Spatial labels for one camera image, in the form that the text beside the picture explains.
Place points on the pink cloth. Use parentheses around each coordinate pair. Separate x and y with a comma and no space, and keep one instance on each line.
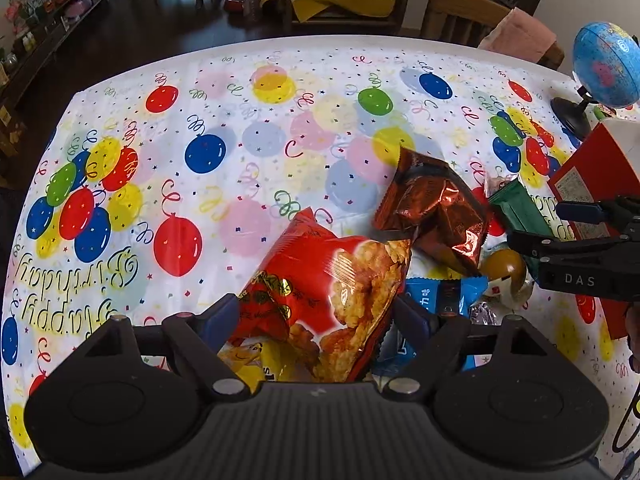
(520,35)

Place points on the yellow snack packet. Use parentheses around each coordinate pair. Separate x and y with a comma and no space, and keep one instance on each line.
(260,360)

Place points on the pink flower bouquet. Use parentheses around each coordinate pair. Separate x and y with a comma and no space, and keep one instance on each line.
(15,12)

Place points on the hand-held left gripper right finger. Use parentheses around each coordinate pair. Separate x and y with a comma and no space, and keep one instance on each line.
(416,318)

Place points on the blue globe on black stand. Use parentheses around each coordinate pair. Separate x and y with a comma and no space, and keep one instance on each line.
(605,60)

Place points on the red fried snack bag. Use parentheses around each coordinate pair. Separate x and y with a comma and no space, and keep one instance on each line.
(320,260)

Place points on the red and white cardboard box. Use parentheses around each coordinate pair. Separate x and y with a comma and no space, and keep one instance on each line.
(600,160)

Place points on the dark television cabinet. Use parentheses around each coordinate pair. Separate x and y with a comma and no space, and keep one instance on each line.
(45,45)

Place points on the dark red foil snack packet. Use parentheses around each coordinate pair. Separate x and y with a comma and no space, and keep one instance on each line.
(430,195)

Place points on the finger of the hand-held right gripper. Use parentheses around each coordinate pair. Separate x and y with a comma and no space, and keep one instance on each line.
(580,211)
(555,246)

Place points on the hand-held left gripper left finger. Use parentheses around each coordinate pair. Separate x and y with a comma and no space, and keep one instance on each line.
(223,316)

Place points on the silver snack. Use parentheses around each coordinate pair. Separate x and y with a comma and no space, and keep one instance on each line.
(482,312)

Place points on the lilac plastic pot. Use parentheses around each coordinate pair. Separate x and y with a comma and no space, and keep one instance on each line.
(76,9)

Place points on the green snack packet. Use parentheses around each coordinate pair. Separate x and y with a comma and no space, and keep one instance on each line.
(520,205)

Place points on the yellow cloth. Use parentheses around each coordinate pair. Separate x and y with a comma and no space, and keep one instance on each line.
(340,7)

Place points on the wooden chair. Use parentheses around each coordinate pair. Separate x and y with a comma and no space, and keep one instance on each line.
(460,15)

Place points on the gold and white candy ball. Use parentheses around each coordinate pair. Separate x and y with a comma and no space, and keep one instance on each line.
(502,265)

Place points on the blue snack packet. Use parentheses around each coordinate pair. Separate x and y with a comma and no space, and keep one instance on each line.
(470,290)

